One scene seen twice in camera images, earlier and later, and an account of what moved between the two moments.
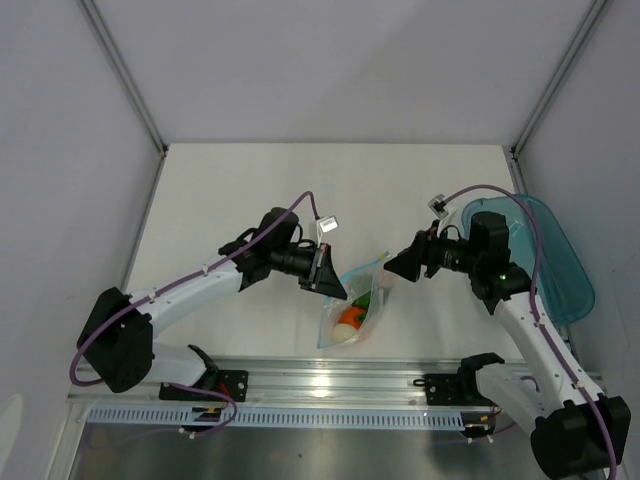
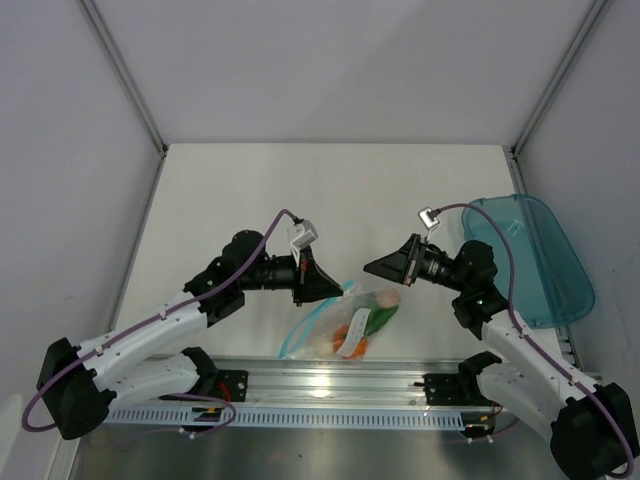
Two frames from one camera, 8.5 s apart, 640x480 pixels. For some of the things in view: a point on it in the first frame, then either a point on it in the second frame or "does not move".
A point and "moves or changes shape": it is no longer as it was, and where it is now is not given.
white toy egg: x=342 y=332 to x=325 y=348
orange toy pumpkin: x=352 y=316 to x=360 y=349
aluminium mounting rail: x=300 y=382 does not move
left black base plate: x=234 y=382 does not move
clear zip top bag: x=344 y=321 moves or changes shape
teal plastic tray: x=565 y=292 does not move
